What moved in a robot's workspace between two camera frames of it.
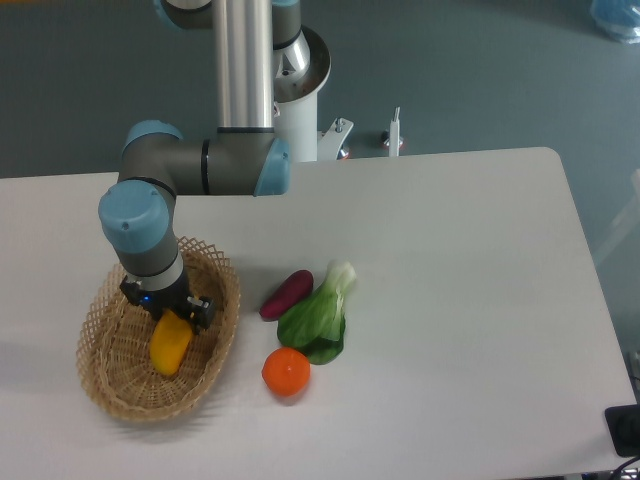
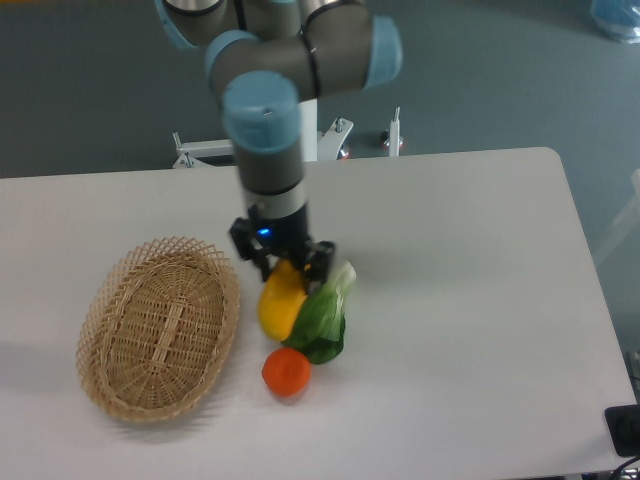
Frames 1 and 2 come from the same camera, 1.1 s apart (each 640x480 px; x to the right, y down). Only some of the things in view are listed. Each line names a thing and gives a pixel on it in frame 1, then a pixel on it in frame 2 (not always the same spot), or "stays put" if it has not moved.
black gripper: x=173 y=297 -> x=286 y=236
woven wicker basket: x=114 y=340 stays put
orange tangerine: x=286 y=371 stays put
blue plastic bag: x=619 y=17 stays put
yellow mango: x=170 y=339 -> x=282 y=298
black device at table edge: x=623 y=423 stays put
